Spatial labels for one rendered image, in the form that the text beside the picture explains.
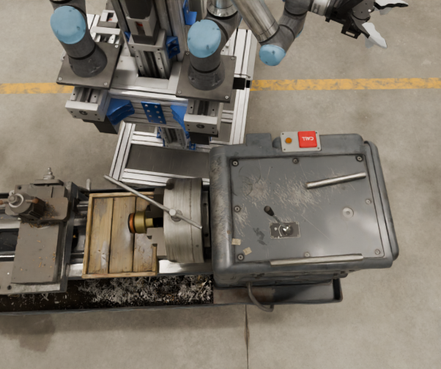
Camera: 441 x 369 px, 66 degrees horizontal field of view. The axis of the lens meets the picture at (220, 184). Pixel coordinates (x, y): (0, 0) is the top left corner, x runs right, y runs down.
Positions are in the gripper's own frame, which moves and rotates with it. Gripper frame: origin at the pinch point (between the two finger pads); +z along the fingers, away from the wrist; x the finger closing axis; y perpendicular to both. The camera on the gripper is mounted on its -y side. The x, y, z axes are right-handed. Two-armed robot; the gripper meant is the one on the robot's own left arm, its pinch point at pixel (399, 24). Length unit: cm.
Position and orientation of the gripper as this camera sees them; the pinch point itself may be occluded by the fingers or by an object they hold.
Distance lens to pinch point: 115.4
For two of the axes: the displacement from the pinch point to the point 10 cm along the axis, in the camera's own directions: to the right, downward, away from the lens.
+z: 8.8, 4.5, -1.7
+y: 0.7, 2.2, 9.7
